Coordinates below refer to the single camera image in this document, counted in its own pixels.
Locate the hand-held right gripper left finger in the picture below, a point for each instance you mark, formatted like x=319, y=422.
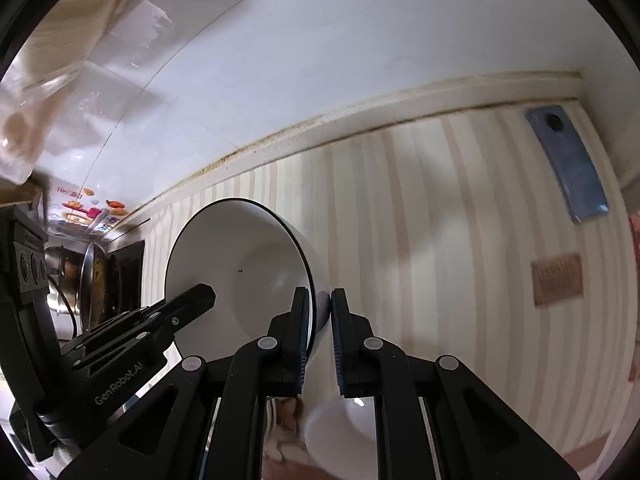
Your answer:
x=302, y=340

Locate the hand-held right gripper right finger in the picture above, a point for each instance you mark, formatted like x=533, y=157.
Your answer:
x=337, y=340

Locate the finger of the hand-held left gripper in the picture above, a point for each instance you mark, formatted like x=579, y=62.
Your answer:
x=185, y=302

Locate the white bowl with dark rim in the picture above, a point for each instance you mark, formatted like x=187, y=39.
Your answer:
x=240, y=260

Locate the white bowl with red flowers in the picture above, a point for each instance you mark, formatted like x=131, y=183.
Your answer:
x=340, y=435

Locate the stainless steel steamer pot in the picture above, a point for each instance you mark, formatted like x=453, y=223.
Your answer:
x=60, y=265

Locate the black glass gas stove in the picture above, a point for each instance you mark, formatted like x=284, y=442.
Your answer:
x=130, y=270

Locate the striped counter mat with cat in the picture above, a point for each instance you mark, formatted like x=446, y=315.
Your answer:
x=425, y=260

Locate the brown square coaster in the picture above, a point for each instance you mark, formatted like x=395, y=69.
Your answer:
x=557, y=280

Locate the blue smartphone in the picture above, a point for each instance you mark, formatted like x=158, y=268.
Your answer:
x=567, y=170

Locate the colourful wall sticker set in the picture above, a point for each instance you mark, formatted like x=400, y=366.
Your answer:
x=75, y=207

